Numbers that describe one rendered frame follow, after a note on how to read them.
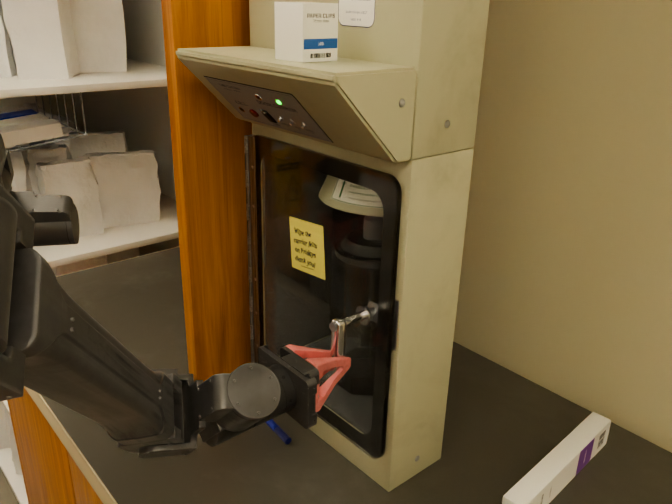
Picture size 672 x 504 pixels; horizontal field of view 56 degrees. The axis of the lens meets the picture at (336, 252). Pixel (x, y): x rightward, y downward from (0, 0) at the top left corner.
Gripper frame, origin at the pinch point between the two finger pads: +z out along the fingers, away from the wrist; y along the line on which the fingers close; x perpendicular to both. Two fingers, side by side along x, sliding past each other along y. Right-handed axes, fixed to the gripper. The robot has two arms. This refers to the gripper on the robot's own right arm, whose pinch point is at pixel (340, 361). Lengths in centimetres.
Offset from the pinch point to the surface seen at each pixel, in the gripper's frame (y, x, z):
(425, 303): -5.2, -7.3, 9.6
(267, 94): 10.0, -32.4, -3.3
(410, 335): -5.2, -3.5, 7.1
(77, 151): 146, 3, 17
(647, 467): -25, 21, 39
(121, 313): 68, 20, -3
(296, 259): 14.3, -8.3, 3.8
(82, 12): 133, -37, 20
